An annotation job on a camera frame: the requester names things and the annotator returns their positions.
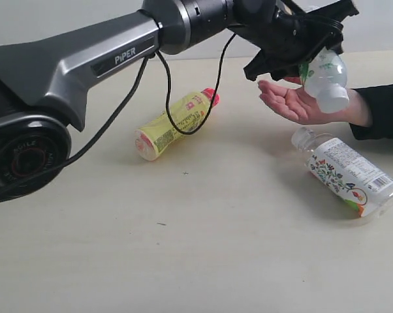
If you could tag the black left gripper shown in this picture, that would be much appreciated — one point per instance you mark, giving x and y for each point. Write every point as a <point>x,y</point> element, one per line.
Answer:
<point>282,39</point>

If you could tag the clear bottle green label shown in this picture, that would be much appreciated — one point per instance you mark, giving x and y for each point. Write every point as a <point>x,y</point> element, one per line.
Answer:
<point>325,79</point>

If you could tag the yellow bottle red cap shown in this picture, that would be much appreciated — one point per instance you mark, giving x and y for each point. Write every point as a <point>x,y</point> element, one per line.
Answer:
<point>187,114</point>

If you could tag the clear bottle floral label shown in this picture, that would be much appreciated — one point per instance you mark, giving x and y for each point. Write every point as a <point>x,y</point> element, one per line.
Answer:
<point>362,185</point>

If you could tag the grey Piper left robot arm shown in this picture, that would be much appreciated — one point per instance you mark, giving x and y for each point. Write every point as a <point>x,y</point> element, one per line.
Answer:
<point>44,84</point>

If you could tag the person's open bare hand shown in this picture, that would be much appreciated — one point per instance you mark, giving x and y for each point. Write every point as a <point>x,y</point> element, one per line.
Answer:
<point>297,106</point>

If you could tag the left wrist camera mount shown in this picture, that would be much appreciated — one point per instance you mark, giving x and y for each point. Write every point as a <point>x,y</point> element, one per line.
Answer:
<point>337,11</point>

